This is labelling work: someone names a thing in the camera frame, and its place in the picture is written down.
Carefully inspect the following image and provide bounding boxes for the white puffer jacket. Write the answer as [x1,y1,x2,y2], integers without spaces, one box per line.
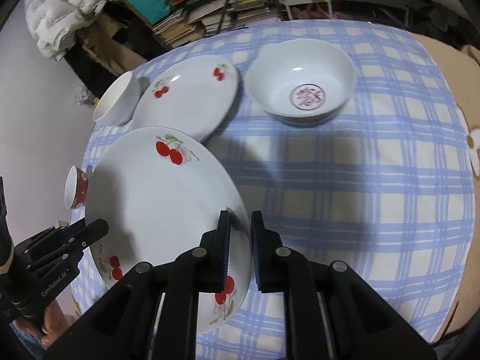
[24,0,121,61]

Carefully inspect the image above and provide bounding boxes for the blue checked cloth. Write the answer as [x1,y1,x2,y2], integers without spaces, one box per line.
[71,19,476,360]

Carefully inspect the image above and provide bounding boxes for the small red bowl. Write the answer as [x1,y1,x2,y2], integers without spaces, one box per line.
[64,165,94,209]

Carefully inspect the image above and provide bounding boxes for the black hanging clothes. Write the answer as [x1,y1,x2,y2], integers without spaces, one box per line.
[64,26,148,96]

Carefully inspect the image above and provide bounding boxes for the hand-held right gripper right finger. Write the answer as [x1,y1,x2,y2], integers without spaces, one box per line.
[250,210,437,360]

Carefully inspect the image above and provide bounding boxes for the stack of old books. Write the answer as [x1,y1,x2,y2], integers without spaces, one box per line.
[152,7,196,46]

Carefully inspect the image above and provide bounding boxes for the teal bag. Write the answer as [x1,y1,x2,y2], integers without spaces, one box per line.
[123,0,174,25]

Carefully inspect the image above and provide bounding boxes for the white bowl with red emblem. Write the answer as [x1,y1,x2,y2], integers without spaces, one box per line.
[244,38,356,126]

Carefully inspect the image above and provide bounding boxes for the small plain white bowl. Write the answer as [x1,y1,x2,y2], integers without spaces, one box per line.
[92,71,140,125]

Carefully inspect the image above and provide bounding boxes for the large cherry print plate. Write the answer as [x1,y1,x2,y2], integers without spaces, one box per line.
[85,127,252,334]

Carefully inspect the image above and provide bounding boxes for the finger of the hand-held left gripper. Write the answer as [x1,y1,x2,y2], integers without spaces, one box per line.
[68,218,110,249]
[55,220,88,239]

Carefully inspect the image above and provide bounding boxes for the pile of magazines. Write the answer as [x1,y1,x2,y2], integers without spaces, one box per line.
[187,0,283,37]

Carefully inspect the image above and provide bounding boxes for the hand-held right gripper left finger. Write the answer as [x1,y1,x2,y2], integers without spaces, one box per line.
[45,210,232,360]

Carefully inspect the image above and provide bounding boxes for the person's left hand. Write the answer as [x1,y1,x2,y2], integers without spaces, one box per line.
[17,299,78,348]

